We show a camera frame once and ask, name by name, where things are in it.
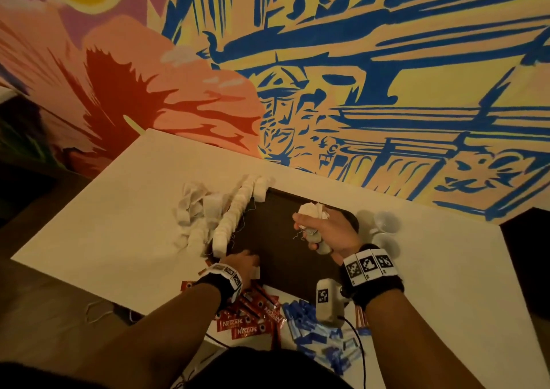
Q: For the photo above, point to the person's left hand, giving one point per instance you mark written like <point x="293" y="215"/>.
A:
<point x="241" y="264"/>

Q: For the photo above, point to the person's right hand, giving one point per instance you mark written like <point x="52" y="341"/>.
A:
<point x="331" y="230"/>

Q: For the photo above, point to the white tea bag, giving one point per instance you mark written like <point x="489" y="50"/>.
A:
<point x="312" y="221"/>

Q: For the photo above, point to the dark brown tray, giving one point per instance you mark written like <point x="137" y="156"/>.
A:
<point x="283" y="247"/>

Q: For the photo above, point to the pile of red Nescafe sachets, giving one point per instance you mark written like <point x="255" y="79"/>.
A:
<point x="249" y="311"/>

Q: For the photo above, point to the row of tea bags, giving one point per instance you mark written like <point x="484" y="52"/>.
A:
<point x="236" y="208"/>

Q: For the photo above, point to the pile of white tea bags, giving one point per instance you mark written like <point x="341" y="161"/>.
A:
<point x="196" y="213"/>

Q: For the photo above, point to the pile of blue sugar sachets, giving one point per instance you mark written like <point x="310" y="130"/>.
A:
<point x="322" y="337"/>

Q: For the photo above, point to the person's right forearm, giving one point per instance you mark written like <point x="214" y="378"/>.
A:
<point x="421" y="350"/>

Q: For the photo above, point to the person's left forearm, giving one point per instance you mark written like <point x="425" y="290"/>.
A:
<point x="155" y="341"/>

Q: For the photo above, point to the black left wristband with markers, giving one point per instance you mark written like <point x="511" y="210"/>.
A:
<point x="222" y="280"/>

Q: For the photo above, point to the black wristband with markers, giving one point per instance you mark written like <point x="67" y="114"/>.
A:
<point x="374" y="273"/>
<point x="222" y="280"/>

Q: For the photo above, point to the small white cup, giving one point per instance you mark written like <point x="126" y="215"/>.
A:
<point x="385" y="247"/>
<point x="387" y="222"/>

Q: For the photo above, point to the black right wristband with markers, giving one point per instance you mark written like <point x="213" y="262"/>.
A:
<point x="374" y="273"/>

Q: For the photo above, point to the black clothing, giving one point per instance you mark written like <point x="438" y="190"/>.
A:
<point x="258" y="369"/>

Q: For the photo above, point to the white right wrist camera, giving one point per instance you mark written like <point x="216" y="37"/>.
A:
<point x="328" y="298"/>

